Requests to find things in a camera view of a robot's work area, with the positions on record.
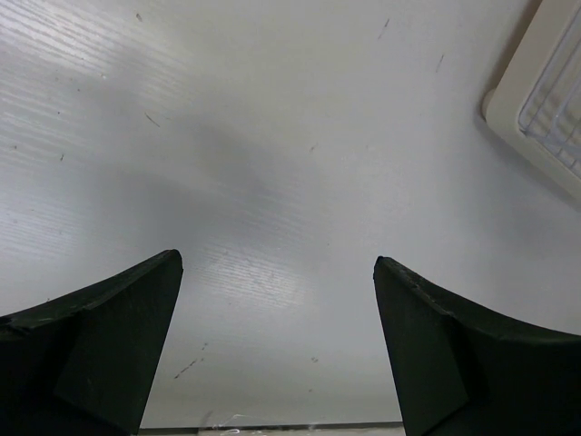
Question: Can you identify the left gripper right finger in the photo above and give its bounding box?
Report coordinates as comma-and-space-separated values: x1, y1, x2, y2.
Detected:
373, 257, 580, 435

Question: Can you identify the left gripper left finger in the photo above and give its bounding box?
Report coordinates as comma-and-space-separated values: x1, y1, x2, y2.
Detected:
1, 250, 183, 435

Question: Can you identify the white taped cover panel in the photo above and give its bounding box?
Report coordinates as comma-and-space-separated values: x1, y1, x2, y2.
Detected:
137, 422, 406, 435

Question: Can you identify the white drip tray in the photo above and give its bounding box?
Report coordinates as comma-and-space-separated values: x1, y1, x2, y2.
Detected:
481, 1, 580, 200

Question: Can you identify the white wire dish rack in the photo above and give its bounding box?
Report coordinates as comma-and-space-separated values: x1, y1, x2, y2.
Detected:
518, 13, 580, 175

